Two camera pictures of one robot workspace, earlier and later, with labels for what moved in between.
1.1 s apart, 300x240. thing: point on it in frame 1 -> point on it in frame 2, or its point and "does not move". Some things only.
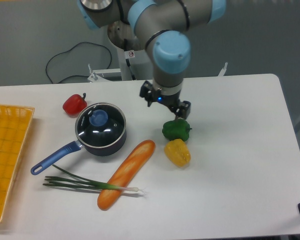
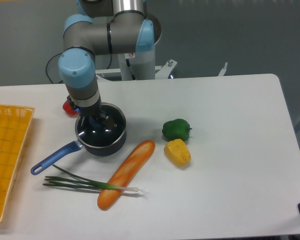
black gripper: (181, 108) -> (93, 113)
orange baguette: (127, 170) does not move
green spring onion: (69, 181) does not move
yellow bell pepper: (178, 151) does not move
